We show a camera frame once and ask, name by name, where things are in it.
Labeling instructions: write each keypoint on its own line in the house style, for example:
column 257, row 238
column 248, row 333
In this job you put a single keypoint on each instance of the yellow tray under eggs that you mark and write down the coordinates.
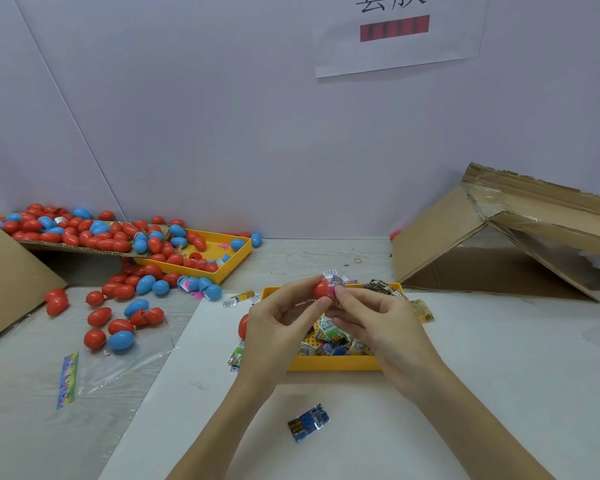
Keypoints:
column 235, row 257

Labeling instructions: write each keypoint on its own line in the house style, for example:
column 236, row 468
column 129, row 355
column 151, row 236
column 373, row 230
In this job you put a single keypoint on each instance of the person's left hand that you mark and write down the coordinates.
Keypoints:
column 275, row 335

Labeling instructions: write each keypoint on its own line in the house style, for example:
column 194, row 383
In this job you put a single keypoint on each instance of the white paper sign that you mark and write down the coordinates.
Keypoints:
column 400, row 55

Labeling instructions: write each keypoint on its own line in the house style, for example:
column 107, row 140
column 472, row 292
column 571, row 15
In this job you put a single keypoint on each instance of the yellow plastic tray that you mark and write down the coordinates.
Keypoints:
column 325, row 363

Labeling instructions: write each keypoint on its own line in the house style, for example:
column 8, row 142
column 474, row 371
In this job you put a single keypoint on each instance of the person's left forearm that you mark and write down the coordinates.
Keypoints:
column 220, row 435

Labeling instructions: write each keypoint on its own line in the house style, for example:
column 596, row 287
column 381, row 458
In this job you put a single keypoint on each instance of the brown cardboard sheet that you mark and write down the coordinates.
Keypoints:
column 75, row 245

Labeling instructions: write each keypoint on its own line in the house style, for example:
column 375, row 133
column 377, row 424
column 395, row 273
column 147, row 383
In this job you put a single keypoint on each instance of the person's right hand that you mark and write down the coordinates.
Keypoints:
column 390, row 335

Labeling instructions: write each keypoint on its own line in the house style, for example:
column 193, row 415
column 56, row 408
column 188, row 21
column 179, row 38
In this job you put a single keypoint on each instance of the blue packet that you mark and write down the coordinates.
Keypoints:
column 308, row 422

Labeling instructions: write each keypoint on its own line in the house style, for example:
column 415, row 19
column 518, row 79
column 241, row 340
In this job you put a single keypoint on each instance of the pile of plastic eggs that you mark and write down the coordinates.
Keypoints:
column 120, row 235

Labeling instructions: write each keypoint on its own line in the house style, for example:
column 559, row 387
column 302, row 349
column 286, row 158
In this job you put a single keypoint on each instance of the torn flattened cardboard box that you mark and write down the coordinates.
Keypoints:
column 435, row 235

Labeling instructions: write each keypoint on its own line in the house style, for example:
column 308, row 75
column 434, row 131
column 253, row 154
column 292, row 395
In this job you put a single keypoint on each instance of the clear bag with coloured label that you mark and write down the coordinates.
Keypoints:
column 120, row 370

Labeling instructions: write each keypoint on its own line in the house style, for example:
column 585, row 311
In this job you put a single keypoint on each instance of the person's right forearm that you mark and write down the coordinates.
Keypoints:
column 480, row 430

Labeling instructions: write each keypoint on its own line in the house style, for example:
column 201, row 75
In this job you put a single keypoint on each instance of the tall brown cardboard box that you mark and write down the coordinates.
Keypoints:
column 5, row 285

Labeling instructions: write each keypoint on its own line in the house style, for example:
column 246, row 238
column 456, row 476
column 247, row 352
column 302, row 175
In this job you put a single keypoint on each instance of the yellow label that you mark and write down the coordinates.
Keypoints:
column 422, row 311

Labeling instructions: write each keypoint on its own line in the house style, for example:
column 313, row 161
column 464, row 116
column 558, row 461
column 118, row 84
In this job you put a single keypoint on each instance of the single red plastic egg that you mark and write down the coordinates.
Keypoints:
column 323, row 288

